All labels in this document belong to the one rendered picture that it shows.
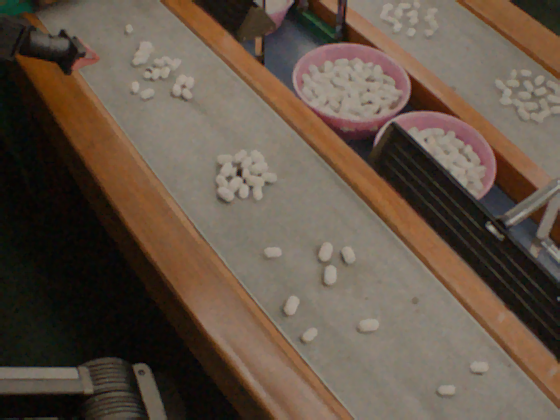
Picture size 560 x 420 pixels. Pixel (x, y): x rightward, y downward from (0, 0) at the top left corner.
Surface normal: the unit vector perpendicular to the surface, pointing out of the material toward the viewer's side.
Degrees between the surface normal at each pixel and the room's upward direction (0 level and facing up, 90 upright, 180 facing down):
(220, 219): 0
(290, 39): 0
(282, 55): 0
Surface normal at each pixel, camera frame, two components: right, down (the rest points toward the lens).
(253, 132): 0.02, -0.62
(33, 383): 0.46, -0.67
